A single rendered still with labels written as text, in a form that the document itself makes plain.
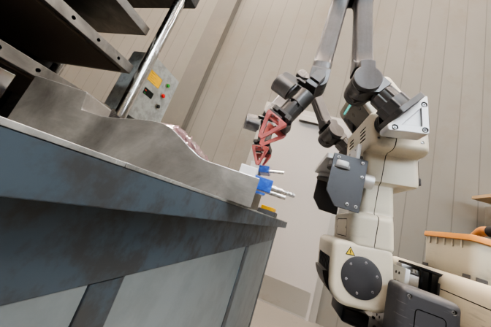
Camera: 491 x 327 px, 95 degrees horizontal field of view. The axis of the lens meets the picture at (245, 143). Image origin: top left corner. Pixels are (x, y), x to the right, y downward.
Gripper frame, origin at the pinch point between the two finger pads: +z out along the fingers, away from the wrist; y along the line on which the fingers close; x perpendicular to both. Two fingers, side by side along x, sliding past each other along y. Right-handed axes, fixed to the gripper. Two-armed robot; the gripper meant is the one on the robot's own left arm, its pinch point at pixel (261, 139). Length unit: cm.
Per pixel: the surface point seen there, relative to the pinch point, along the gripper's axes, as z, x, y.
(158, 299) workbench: 35.9, 12.3, 21.9
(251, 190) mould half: 12.9, 11.0, 21.0
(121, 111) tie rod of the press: 29, -69, -29
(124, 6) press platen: -8, -100, -13
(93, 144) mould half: 27.8, -15.9, 25.6
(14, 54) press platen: 36, -79, 10
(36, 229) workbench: 27, 4, 45
